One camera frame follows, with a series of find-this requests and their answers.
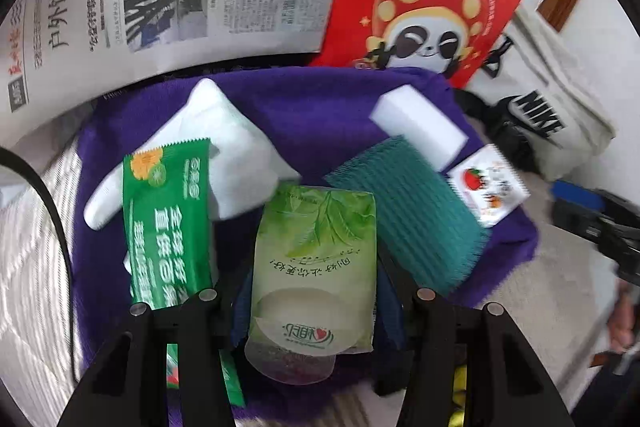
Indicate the white tissue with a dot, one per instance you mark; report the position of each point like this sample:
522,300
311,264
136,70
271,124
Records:
225,147

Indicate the teal scrubbing pad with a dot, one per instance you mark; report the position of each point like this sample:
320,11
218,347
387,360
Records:
415,207

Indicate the white sponge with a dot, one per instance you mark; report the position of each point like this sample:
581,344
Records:
415,122

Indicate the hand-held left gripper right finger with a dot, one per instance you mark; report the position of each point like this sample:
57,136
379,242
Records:
390,322

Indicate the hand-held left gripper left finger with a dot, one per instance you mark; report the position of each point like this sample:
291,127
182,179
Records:
200,322

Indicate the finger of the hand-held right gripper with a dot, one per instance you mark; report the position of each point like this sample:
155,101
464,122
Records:
577,207
622,242

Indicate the green tissue pack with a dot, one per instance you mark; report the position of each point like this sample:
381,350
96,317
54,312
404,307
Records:
315,257

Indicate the small printed packet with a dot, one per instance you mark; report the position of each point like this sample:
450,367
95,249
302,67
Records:
487,184

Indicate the purple towel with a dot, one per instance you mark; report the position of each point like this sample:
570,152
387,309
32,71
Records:
310,127

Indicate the green snack packet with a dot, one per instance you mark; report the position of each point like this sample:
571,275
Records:
165,217

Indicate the grey waist bag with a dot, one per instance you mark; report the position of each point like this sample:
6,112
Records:
565,107

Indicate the person's right hand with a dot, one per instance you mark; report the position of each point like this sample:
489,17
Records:
625,322

